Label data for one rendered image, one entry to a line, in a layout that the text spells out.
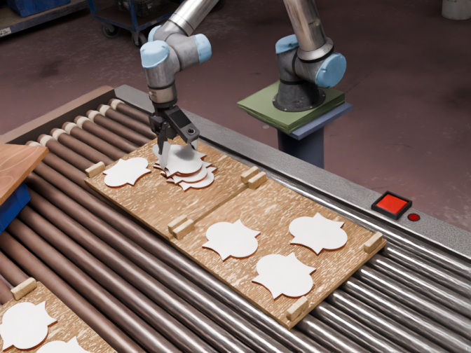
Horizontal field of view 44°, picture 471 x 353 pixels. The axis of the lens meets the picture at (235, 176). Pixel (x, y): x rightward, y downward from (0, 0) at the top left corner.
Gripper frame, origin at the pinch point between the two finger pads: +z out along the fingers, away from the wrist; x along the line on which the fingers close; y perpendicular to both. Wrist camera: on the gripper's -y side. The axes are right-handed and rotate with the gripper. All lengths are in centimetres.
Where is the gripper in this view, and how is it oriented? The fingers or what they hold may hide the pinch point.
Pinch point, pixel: (181, 160)
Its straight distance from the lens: 171.5
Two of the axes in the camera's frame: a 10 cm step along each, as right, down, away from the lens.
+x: -7.5, 4.6, -4.7
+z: 1.1, 8.0, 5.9
